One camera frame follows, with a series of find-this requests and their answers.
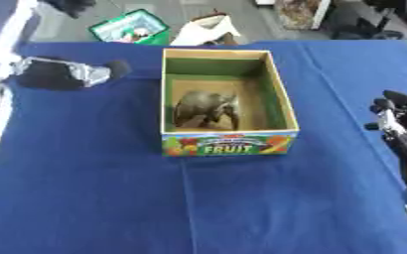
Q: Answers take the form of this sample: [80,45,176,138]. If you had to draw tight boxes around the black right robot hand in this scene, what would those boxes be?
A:
[363,89,407,185]

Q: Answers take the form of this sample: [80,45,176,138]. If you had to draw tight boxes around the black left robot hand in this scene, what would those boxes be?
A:
[10,56,134,91]

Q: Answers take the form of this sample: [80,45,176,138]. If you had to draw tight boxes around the green printed box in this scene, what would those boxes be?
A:
[86,8,173,46]

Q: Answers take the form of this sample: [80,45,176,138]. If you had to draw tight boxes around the cardboard box with green inside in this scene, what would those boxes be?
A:
[158,48,301,157]

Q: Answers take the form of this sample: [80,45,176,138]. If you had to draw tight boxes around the black office chair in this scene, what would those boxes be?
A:
[330,0,407,41]

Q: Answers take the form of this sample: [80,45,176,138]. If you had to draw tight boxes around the grey elephant soft toy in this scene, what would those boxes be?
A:
[172,90,242,131]

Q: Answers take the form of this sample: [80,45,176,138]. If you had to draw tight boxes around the white and brown bag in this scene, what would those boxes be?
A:
[169,10,244,47]

